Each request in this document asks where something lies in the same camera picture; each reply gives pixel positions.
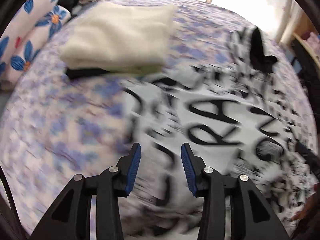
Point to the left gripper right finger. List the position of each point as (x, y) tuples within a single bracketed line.
[(251, 215)]

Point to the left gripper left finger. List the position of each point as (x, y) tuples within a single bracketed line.
[(68, 217)]

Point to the white black graffiti print jacket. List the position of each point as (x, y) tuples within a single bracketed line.
[(237, 117)]

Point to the purple cat print blanket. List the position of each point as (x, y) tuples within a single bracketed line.
[(54, 128)]

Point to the wooden shelf unit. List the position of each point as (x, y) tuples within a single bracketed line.
[(305, 54)]

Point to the white floral curtain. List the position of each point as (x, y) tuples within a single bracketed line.
[(282, 17)]

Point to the folded cream sweater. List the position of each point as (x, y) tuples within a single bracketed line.
[(117, 39)]

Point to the blue flower print pillow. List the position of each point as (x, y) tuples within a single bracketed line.
[(29, 30)]

